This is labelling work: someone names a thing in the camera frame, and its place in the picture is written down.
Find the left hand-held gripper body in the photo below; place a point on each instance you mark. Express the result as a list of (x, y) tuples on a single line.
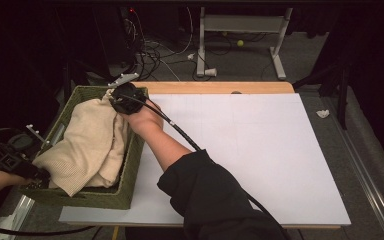
[(16, 156)]

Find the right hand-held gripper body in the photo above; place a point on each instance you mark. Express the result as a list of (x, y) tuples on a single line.
[(128, 100)]

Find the beige knit sweater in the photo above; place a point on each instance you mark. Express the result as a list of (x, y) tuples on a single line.
[(86, 146)]

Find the green woven basket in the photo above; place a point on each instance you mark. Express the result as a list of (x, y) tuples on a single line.
[(130, 180)]

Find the person's right hand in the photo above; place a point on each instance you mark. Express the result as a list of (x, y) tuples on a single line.
[(145, 120)]

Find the black computer tower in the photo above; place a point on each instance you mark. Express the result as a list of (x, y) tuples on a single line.
[(126, 33)]

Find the small white adapter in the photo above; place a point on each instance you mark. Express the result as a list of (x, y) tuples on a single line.
[(190, 56)]

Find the white floor plug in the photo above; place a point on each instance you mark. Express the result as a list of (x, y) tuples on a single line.
[(210, 72)]

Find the yellow tennis ball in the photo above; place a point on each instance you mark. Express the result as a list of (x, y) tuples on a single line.
[(240, 43)]

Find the person's black top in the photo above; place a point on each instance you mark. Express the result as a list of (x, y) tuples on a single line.
[(213, 200)]

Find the crumpled white paper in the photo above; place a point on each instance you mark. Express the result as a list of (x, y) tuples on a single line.
[(322, 113)]

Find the black metal stand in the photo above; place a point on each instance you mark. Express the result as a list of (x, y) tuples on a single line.
[(341, 96)]

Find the short aluminium rail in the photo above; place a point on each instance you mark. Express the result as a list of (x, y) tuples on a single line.
[(16, 213)]

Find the long aluminium rail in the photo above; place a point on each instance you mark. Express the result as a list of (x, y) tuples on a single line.
[(363, 166)]

